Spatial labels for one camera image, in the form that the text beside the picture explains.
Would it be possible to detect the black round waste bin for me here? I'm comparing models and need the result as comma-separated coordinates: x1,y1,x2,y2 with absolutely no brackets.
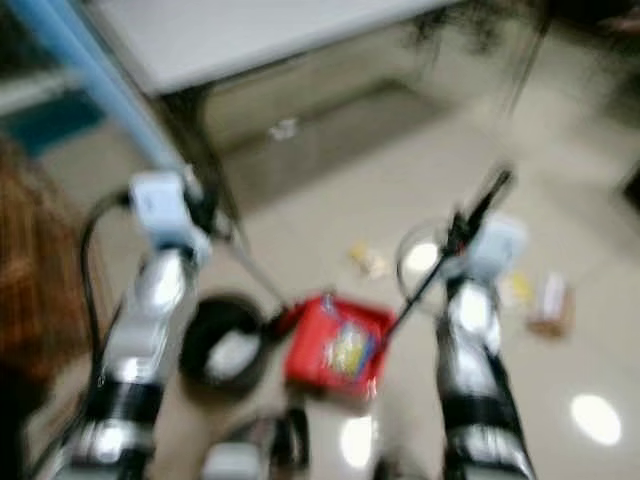
179,292,277,397

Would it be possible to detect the broom with light blue pole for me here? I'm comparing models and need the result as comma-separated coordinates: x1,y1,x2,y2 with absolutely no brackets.
5,0,298,333

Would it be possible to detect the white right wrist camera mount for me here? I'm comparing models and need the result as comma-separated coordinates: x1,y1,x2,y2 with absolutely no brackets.
460,212,530,282

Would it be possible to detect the teal mat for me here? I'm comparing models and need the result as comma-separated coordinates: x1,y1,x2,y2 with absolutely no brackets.
0,90,103,157

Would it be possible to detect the white crumpled paper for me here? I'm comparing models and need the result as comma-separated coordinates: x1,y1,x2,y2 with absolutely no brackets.
205,330,262,382

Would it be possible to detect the small brown carton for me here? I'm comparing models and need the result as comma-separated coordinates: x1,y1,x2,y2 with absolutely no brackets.
525,271,577,339

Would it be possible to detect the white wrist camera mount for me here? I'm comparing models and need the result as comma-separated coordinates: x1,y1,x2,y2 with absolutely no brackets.
127,170,211,264
460,212,530,282

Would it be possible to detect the white table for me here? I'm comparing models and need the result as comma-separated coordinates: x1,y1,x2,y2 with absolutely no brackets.
88,0,463,97

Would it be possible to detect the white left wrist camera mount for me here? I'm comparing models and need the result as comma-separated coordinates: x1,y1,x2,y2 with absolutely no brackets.
127,170,211,264

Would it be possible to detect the small white crumpled litter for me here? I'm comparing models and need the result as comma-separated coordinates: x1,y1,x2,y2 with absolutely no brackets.
267,117,302,142

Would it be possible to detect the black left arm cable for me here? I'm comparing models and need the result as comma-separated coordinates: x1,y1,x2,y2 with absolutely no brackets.
76,190,138,401

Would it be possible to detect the red dustpan blue handle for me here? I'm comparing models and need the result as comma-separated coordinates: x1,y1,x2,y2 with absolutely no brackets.
282,165,517,403

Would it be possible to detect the robot left leg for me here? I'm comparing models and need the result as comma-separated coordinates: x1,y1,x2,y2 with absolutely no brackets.
203,408,312,480

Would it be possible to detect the blue yellow snack packet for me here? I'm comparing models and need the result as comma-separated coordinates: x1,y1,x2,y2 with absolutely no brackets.
320,317,380,384

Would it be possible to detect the small yellow litter piece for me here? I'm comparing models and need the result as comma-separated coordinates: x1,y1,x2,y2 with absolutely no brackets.
504,270,532,307

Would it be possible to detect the yellow snack wrapper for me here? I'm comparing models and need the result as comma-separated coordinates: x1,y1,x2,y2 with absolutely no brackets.
347,241,390,280

